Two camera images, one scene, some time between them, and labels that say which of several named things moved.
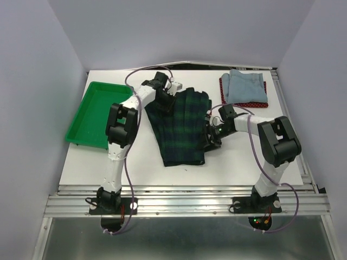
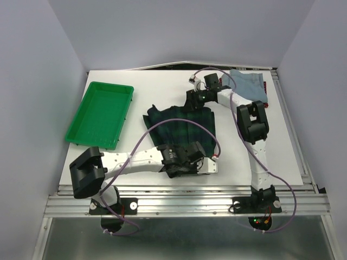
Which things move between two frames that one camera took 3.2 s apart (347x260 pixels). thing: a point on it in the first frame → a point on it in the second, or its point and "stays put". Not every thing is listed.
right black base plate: [257, 205] stays put
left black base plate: [94, 208] stays put
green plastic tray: [89, 125] stays put
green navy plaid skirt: [180, 132] stays put
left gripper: [169, 107] → [193, 172]
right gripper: [213, 142] → [191, 101]
